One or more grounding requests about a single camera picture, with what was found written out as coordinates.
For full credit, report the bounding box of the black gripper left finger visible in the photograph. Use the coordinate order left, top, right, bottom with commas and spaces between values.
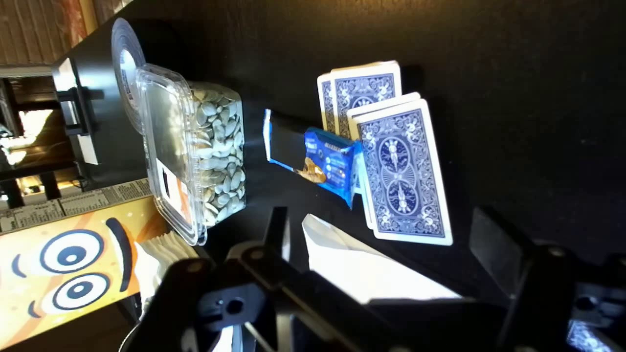
124, 205, 407, 352

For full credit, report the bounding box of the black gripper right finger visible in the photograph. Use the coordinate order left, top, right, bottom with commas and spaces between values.
468, 205, 626, 352

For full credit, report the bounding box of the ten of spades playing card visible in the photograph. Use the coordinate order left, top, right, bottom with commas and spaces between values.
354, 97, 456, 248

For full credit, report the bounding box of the stack of white napkins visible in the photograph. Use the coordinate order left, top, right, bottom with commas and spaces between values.
133, 230, 202, 314

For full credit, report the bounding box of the white paper napkin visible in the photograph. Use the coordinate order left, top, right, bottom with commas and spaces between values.
300, 213, 462, 307

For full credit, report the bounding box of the blue snack bar wrapper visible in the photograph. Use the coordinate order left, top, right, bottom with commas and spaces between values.
262, 107, 368, 211

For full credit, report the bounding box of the clear plastic container of seeds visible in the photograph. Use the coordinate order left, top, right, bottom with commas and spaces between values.
135, 62, 251, 248

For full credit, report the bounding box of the cardboard box with cartoon face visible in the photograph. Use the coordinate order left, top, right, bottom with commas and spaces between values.
0, 182, 172, 350

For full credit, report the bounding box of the clear round plastic lid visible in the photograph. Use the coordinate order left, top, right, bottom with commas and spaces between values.
108, 15, 151, 135

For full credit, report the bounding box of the dark wooden furniture frame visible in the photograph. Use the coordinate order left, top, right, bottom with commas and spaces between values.
0, 60, 106, 211

